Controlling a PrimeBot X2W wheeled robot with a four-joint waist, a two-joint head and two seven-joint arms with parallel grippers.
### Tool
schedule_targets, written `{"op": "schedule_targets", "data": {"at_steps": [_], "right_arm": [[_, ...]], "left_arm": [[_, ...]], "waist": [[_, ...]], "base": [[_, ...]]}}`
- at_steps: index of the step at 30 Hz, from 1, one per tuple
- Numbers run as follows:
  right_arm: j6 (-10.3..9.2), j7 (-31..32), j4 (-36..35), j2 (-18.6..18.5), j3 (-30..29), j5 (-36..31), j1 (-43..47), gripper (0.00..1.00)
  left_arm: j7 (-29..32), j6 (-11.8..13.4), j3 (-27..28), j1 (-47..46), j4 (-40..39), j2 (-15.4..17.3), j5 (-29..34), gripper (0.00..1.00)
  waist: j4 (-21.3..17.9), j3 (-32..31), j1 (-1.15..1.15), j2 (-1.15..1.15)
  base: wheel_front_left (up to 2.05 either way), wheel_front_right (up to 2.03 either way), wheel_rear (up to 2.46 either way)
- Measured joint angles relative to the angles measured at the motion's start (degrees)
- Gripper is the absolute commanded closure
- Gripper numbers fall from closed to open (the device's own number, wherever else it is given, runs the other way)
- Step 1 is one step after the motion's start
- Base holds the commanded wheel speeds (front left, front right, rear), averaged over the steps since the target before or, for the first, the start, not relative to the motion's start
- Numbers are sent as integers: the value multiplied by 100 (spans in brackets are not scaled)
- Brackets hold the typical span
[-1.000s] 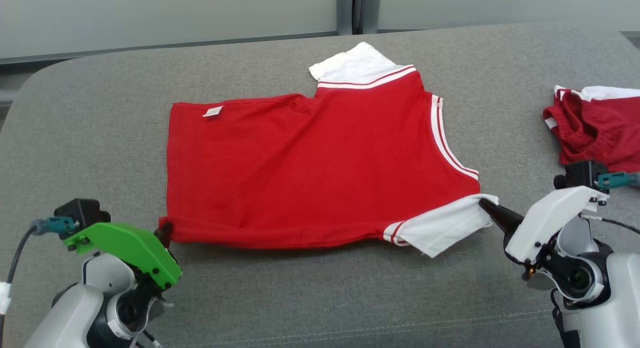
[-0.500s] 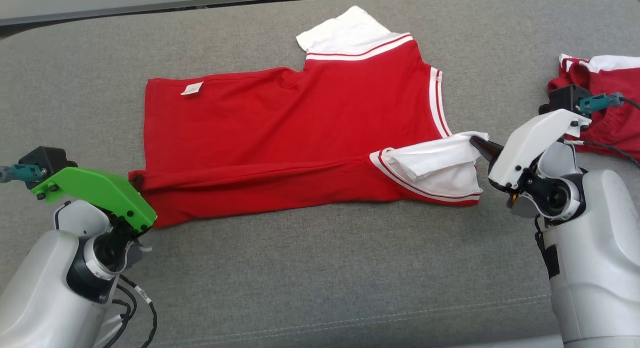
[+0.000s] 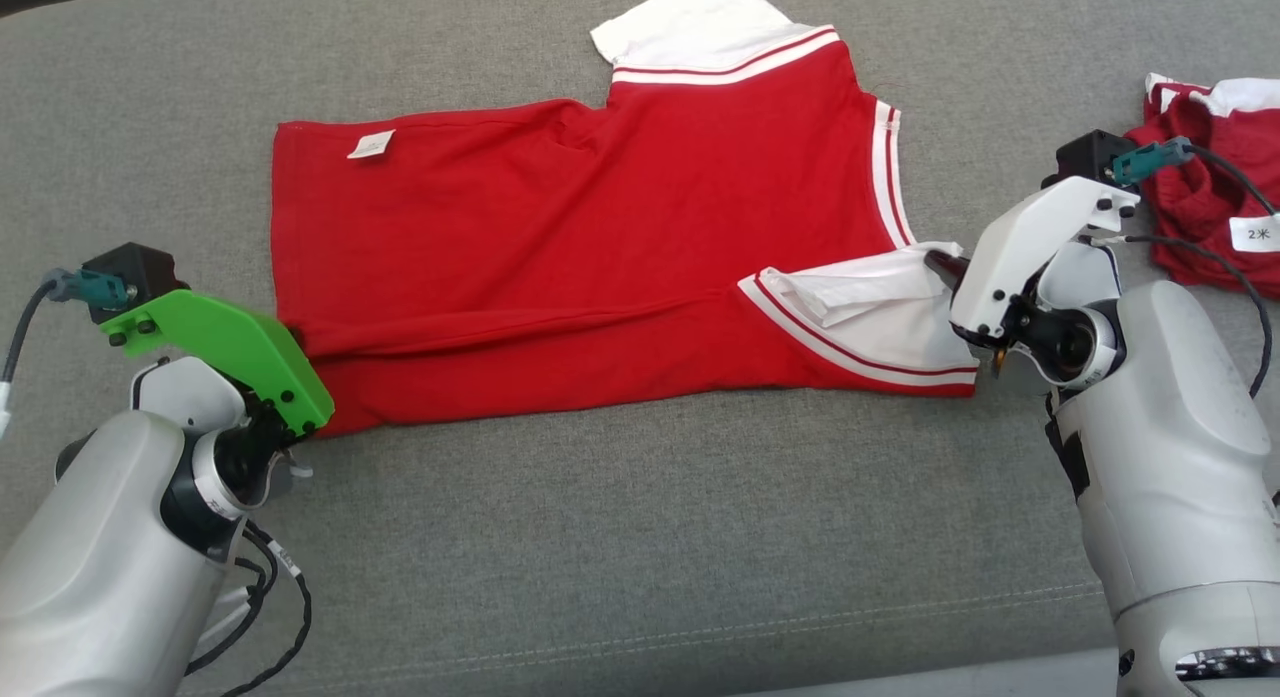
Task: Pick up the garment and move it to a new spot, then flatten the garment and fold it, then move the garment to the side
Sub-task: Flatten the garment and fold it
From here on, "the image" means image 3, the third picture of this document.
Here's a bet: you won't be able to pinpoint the red shorts with white stripe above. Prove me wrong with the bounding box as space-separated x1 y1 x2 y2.
1125 74 1280 298

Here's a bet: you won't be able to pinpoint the white printed cable tag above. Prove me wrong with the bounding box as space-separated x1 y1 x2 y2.
1230 215 1280 253

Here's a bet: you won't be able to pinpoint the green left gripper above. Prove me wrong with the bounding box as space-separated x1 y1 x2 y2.
100 289 336 440

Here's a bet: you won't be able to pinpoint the black left camera cable, teal plug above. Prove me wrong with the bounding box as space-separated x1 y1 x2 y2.
0 269 136 443

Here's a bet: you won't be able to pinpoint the red white lettered jersey shirt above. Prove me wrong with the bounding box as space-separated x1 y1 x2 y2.
270 0 979 438

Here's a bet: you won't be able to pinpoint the grey fabric sofa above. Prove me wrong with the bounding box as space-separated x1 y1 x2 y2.
0 0 1280 697

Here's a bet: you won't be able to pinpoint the black camera cable, teal plug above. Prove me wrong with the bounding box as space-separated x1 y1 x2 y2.
0 269 136 443
1080 137 1280 398

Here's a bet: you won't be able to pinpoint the black right camera cable, teal plug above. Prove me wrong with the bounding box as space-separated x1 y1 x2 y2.
1080 137 1280 398

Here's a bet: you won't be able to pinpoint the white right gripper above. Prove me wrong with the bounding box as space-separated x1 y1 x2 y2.
925 177 1141 340

